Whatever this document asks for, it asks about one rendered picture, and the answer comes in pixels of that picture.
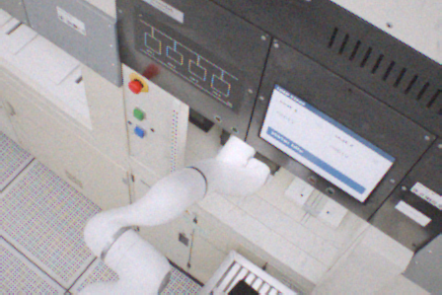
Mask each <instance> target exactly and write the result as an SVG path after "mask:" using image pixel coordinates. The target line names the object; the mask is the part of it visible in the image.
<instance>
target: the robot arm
mask: <svg viewBox="0 0 442 295"><path fill-rule="evenodd" d="M256 151H257V150H256V149H253V147H251V146H249V145H248V144H246V143H245V142H244V141H241V140H240V139H239V138H236V136H234V135H230V139H229V140H228V142H227V143H226V144H225V146H224V147H223V148H222V150H221V151H220V152H219V154H218V155H217V156H216V158H215V159H213V158H203V159H201V160H197V161H196V162H194V163H191V164H189V165H188V166H185V167H183V168H180V169H178V170H177V171H174V172H172V173H169V174H168V175H167V176H164V177H163V178H162V179H160V180H159V181H157V182H156V183H155V184H154V185H152V187H151V188H150V189H149V190H148V191H147V193H145V195H144V196H142V198H140V199H139V200H137V201H136V202H135V203H132V204H130V205H125V206H123V207H118V208H114V209H109V210H106V211H102V212H100V213H97V214H96V215H94V216H93V217H92V218H91V219H90V220H89V221H88V222H86V223H87V224H86V225H85V229H84V232H83V238H84V241H85V243H86V246H87V247H88V248H89V250H90V251H91V252H92V253H93V254H94V255H95V256H97V257H98V258H99V259H100V260H102V261H103V262H104V263H105V264H106V265H107V266H108V267H110V268H111V269H112V270H113V271H115V272H116V273H117V274H118V281H101V282H93V283H89V284H88V285H86V286H85V287H83V289H81V291H79V293H78V294H77V295H159V294H160V293H162V291H164V289H165V288H166V287H167V285H168V283H169V280H170V278H171V266H170V264H169V263H168V260H167V259H166V257H165V256H163V254H162V253H160V251H158V249H156V248H155V247H154V246H152V245H151V244H150V243H149V242H147V241H146V240H145V239H144V238H142V236H140V235H139V234H138V233H136V232H135V231H134V230H132V229H131V226H132V225H137V226H160V225H164V224H169V223H170V222H173V221H174V220H177V218H178V217H180V216H181V215H182V214H183V212H185V211H186V210H188V209H189V208H190V207H192V206H193V205H195V204H196V203H197V202H199V201H200V200H202V199H203V198H204V197H206V196H207V195H209V194H211V192H217V193H220V194H223V195H230V196H236V197H243V196H247V195H250V194H253V193H255V192H257V191H258V190H259V189H261V188H262V187H263V186H264V185H265V184H266V182H268V179H269V176H270V170H269V168H268V166H267V165H266V164H264V163H262V162H261V161H259V160H257V159H256V158H254V155H255V154H256Z"/></svg>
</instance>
